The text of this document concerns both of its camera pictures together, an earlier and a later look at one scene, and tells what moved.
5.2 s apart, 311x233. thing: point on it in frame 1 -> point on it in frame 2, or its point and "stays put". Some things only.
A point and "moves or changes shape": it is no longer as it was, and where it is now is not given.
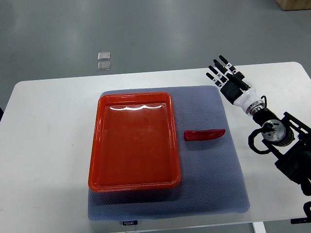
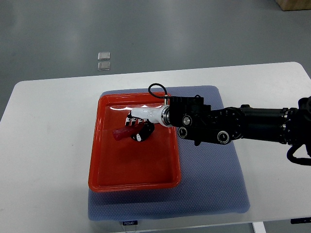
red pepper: [202, 135] moves or changes shape
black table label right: [301, 220] stays put
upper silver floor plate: [104, 56] stays put
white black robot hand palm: [248, 99] -> [160, 115]
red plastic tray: [134, 144] stays put
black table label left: [130, 223] stays put
